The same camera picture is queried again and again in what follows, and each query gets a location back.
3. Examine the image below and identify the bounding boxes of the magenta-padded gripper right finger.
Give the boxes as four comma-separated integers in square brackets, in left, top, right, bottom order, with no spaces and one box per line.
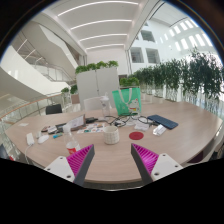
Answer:
[130,143,184,185]

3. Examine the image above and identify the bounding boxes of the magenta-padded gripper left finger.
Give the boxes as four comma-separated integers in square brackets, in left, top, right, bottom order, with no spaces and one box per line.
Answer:
[44,143,96,187]

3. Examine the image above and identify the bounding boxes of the clear red-labelled water bottle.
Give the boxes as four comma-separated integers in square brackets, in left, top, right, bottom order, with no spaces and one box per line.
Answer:
[62,123,82,155]

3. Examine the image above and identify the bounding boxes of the flat round red coaster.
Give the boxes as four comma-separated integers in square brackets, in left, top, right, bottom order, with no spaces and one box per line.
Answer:
[128,131,145,141]

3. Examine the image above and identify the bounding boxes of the black flat pouch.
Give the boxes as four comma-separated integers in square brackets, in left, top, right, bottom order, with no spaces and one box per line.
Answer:
[54,122,68,133]

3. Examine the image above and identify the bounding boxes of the folded paper brochure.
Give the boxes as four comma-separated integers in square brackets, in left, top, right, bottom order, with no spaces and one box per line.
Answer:
[64,114,87,132]

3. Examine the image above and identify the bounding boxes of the dark blue keyboard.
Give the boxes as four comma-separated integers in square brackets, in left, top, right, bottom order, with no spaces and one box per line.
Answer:
[146,114,180,131]

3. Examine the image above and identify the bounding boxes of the white grid-pattern mug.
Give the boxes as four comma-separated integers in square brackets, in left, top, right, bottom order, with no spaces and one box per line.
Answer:
[102,125,120,145]

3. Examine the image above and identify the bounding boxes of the white power strip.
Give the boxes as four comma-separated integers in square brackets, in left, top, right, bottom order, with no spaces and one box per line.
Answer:
[26,132,36,147]

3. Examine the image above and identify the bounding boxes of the black chair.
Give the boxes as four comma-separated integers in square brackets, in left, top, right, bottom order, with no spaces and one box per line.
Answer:
[45,103,64,116]

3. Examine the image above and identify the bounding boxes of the clear tumbler with lid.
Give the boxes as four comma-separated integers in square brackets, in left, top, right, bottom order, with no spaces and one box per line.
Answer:
[99,93,112,118]

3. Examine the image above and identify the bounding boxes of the green tote bag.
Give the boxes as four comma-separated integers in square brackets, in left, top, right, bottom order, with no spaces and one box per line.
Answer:
[111,87,143,117]

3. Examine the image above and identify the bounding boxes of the glass railing with handrail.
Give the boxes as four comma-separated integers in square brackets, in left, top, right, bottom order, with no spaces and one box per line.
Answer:
[0,91,73,134]

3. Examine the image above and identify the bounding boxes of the white cabinet with plants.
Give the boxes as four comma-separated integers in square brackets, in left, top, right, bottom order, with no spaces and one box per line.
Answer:
[74,60,120,109]

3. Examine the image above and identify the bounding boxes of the row of green plants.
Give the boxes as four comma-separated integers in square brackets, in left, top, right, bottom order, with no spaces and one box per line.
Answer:
[119,48,224,118]

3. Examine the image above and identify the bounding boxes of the ceiling light strips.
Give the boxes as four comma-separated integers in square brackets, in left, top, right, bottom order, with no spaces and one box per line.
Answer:
[57,0,139,51]

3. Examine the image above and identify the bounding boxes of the black cable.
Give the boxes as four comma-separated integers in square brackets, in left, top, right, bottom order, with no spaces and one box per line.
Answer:
[105,114,158,128]

